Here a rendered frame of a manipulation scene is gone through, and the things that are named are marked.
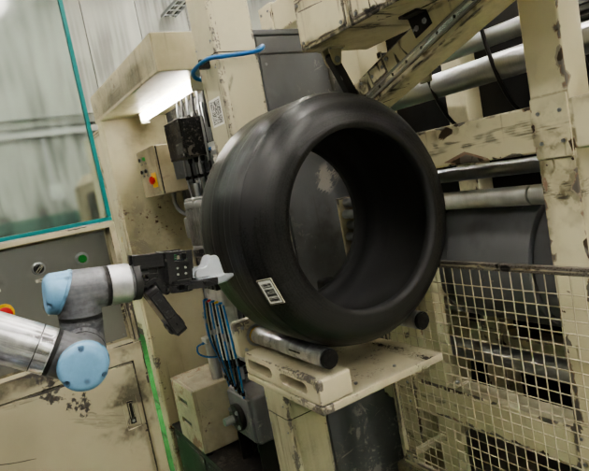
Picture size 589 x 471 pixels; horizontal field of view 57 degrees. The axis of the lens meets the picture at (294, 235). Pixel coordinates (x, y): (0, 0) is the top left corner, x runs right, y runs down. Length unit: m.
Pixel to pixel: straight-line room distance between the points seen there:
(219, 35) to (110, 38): 9.59
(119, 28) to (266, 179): 10.21
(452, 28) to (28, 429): 1.51
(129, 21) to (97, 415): 9.98
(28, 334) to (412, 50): 1.08
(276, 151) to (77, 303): 0.47
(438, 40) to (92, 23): 9.94
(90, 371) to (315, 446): 0.94
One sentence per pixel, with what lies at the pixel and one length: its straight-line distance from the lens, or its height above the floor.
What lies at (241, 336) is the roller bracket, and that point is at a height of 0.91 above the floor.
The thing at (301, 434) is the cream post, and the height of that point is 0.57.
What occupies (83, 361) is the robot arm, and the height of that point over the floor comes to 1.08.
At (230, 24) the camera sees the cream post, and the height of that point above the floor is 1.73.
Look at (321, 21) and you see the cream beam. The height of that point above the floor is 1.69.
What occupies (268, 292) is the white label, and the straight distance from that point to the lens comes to 1.08.
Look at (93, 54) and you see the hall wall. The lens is 10.93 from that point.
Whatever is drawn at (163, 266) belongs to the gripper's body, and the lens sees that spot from 1.08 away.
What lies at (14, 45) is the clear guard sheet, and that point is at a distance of 1.77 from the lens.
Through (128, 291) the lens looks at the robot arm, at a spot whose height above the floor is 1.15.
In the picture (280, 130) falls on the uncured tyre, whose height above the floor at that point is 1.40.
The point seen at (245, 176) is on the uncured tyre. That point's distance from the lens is 1.09.
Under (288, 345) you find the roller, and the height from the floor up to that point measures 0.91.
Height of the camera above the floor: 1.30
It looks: 6 degrees down
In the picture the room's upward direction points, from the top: 11 degrees counter-clockwise
